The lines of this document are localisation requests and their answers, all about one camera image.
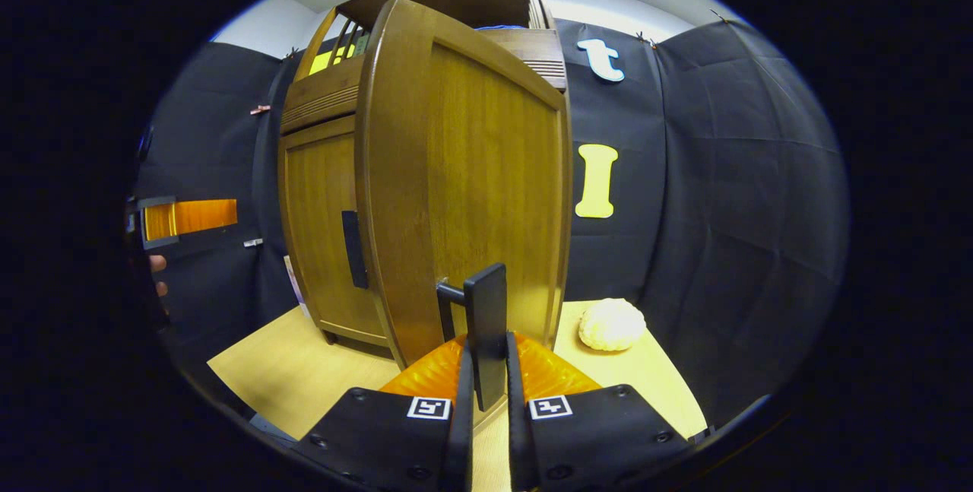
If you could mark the blue folded towel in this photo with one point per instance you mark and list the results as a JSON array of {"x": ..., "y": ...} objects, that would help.
[{"x": 502, "y": 26}]

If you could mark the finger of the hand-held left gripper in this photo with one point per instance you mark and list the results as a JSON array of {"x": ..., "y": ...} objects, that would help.
[{"x": 190, "y": 217}]

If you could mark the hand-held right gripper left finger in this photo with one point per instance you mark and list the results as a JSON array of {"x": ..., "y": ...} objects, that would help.
[{"x": 460, "y": 439}]

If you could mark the wooden shoe cabinet door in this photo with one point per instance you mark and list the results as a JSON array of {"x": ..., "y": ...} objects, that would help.
[
  {"x": 486, "y": 172},
  {"x": 319, "y": 211}
]

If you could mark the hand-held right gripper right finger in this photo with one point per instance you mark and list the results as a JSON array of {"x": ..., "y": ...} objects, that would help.
[{"x": 518, "y": 439}]

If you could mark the black backdrop cloth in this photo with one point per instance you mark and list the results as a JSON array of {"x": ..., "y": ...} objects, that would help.
[{"x": 722, "y": 211}]

